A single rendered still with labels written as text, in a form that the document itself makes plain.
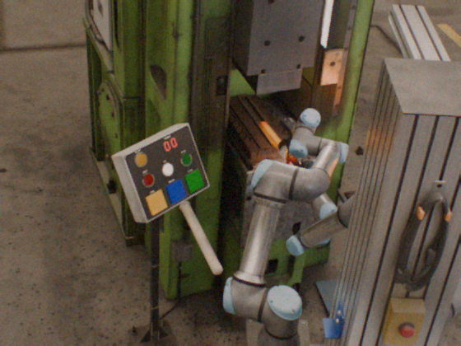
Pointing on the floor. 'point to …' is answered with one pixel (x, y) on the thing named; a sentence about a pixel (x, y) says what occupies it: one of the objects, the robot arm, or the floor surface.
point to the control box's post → (154, 275)
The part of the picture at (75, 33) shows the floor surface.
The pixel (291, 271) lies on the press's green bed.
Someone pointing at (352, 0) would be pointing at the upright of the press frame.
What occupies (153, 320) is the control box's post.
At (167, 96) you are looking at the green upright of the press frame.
